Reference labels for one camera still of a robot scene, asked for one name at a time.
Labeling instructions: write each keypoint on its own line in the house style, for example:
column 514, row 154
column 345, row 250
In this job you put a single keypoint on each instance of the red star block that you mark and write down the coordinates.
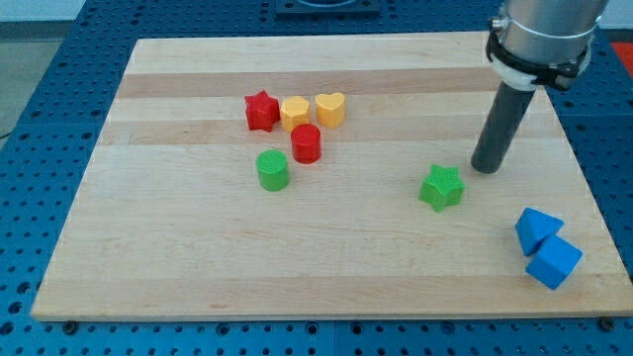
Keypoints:
column 262, row 111

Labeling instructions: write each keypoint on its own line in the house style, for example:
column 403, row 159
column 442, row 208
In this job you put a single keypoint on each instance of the wooden board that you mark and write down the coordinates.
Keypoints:
column 170, row 222

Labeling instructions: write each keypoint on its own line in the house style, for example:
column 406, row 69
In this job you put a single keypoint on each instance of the blue triangle block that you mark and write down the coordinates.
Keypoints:
column 533, row 227

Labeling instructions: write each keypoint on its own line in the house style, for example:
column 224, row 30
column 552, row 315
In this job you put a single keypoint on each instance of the green star block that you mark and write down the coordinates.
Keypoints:
column 442, row 187

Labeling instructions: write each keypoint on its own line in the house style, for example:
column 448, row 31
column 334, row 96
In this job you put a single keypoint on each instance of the red cylinder block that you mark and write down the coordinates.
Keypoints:
column 306, row 139

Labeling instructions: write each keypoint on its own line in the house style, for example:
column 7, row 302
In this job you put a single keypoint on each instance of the blue cube block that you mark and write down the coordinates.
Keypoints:
column 554, row 261

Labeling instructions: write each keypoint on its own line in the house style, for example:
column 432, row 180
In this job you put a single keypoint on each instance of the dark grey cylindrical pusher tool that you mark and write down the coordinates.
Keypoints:
column 504, row 118

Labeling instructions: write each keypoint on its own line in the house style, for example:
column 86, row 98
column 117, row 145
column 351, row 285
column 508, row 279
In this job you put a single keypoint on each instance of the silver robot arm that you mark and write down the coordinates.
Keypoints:
column 536, row 43

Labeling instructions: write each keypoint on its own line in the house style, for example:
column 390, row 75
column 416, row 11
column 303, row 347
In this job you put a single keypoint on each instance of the yellow hexagon block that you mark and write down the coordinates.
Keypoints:
column 294, row 111

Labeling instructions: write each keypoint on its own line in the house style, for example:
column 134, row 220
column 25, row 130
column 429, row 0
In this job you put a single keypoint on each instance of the green cylinder block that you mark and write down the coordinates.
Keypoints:
column 272, row 170

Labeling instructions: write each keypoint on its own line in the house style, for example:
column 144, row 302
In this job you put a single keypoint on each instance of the yellow heart block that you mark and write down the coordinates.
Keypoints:
column 330, row 109

